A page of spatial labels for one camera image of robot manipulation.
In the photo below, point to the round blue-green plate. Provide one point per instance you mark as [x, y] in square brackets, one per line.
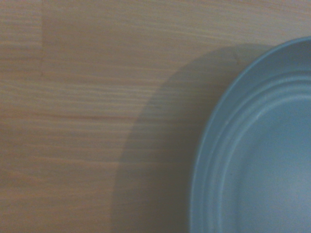
[267, 157]

